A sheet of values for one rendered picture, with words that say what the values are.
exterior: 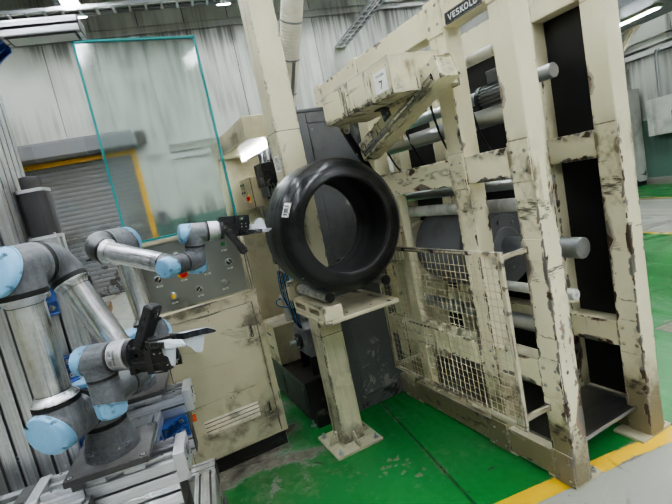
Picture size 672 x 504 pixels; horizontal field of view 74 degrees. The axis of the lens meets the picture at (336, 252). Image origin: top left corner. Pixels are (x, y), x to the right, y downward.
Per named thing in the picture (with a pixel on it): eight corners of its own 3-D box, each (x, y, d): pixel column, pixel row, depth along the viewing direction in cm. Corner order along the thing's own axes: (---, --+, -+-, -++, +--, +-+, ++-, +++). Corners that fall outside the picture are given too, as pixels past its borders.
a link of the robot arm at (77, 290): (44, 249, 131) (141, 384, 134) (12, 255, 120) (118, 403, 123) (71, 227, 128) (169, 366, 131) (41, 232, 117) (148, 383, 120)
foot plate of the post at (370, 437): (318, 439, 249) (316, 432, 248) (359, 420, 260) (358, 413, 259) (339, 461, 225) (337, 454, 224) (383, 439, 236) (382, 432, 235)
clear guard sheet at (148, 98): (127, 246, 215) (71, 41, 202) (237, 221, 237) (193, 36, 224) (127, 246, 213) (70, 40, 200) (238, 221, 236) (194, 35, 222)
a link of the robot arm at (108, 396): (143, 399, 122) (132, 361, 120) (117, 421, 111) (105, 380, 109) (118, 402, 123) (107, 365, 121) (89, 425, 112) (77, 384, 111)
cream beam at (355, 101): (325, 128, 221) (319, 98, 218) (368, 122, 231) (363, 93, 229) (392, 94, 166) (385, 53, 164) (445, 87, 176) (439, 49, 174)
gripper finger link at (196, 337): (216, 347, 117) (180, 356, 114) (212, 324, 117) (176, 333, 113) (219, 348, 115) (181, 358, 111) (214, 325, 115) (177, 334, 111)
